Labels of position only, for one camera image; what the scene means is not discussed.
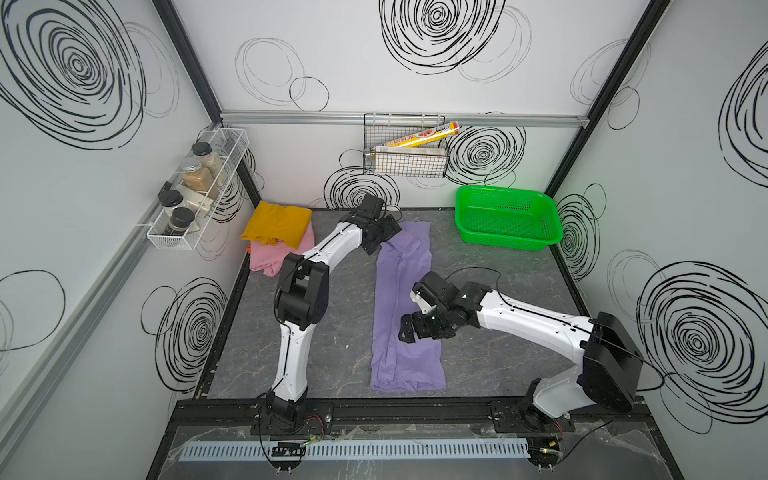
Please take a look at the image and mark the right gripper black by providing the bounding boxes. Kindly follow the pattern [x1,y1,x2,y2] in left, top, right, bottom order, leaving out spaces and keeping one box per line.
[394,305,451,342]

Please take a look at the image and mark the purple t-shirt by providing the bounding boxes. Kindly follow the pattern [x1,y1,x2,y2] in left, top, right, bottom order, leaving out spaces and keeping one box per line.
[370,221,446,393]

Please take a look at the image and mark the green plastic basket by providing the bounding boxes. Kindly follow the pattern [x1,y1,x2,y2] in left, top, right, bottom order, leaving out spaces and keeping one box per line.
[455,185,564,251]

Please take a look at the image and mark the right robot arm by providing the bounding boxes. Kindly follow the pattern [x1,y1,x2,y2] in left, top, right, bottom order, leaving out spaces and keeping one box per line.
[398,271,643,432]

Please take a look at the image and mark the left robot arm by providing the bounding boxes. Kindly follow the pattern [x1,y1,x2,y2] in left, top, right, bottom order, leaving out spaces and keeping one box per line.
[264,194,401,429]

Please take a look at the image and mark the folded yellow t-shirt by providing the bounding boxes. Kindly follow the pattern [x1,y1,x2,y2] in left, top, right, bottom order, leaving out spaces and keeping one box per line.
[240,201,312,249]

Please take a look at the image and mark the folded pink t-shirt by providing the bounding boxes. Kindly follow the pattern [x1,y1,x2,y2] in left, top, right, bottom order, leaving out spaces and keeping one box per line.
[247,223,315,277]

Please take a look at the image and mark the yellow foil roll box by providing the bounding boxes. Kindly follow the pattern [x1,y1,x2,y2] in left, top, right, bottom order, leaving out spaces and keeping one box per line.
[385,122,460,148]

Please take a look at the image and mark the spice jar tan contents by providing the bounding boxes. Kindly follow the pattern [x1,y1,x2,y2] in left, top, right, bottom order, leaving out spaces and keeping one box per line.
[180,158,214,192]

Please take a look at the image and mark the spice jar black lid far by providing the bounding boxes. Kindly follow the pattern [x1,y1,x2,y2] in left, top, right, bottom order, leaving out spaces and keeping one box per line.
[191,141,223,177]

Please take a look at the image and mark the spice jar black lid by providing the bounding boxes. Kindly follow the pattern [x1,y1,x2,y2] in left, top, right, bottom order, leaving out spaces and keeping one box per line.
[163,207,195,236]
[191,141,223,177]
[158,189,185,218]

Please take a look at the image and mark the spice jar black lid near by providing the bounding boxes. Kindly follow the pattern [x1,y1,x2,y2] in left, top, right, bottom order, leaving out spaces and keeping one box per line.
[163,207,195,236]

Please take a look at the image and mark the spice jar black lid middle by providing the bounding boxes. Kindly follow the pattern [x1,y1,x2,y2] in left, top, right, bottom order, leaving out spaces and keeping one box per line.
[158,189,185,218]

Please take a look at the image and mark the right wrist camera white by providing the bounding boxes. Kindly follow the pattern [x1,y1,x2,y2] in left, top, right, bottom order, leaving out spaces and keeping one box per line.
[409,291,434,315]

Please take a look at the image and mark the grey box in wire basket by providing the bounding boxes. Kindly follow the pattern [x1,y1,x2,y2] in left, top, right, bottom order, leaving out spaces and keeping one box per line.
[368,146,448,178]

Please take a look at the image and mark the black wire wall basket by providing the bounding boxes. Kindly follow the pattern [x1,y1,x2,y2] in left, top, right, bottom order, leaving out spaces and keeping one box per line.
[363,113,448,178]

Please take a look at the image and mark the white slotted cable duct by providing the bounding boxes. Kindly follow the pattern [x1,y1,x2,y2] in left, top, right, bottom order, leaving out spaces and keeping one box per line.
[178,438,530,462]

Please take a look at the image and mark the white wire spice shelf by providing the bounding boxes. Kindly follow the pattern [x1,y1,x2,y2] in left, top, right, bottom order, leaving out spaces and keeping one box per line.
[146,126,249,261]

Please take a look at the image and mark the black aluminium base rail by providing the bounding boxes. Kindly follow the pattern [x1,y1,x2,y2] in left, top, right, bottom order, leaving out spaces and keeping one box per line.
[165,396,650,437]

